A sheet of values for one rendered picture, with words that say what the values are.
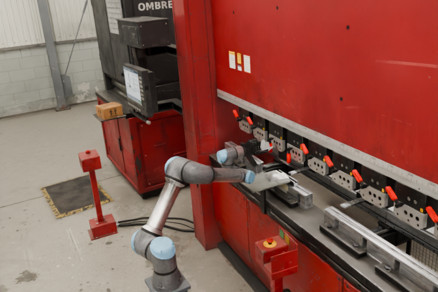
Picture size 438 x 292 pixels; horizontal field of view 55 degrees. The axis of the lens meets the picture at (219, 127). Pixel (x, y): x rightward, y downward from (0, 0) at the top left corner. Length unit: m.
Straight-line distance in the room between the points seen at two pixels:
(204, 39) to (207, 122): 0.64
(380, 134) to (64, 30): 7.61
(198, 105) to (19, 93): 6.09
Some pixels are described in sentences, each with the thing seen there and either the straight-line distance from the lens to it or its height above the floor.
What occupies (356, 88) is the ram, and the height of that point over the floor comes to 1.69.
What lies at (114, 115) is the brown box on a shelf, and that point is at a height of 1.02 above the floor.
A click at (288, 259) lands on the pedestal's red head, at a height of 0.76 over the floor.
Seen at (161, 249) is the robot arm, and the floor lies 1.00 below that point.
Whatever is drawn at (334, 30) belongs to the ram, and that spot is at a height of 1.93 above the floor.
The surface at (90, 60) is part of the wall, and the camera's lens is 9.07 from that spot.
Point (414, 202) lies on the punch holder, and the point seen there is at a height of 1.28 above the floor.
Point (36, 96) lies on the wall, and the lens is 9.00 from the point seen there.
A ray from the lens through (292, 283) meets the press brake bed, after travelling 2.75.
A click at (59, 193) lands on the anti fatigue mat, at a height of 0.01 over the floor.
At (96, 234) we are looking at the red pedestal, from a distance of 4.21.
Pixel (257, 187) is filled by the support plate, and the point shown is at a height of 1.00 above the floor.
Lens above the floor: 2.18
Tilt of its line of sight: 19 degrees down
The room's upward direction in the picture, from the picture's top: 4 degrees counter-clockwise
